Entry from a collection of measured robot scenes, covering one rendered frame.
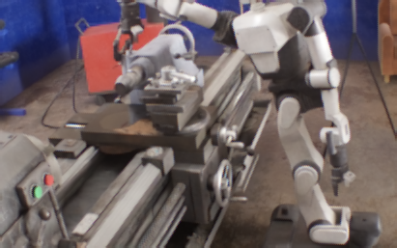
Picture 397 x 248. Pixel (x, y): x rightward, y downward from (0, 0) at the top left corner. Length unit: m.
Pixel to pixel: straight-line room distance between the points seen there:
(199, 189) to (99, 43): 3.01
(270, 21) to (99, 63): 3.15
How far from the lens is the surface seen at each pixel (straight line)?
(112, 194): 1.81
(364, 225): 2.38
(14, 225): 1.12
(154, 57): 2.29
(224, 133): 2.03
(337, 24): 5.74
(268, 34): 1.90
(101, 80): 4.89
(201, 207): 2.05
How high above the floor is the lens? 1.79
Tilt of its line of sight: 25 degrees down
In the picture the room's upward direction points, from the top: 6 degrees counter-clockwise
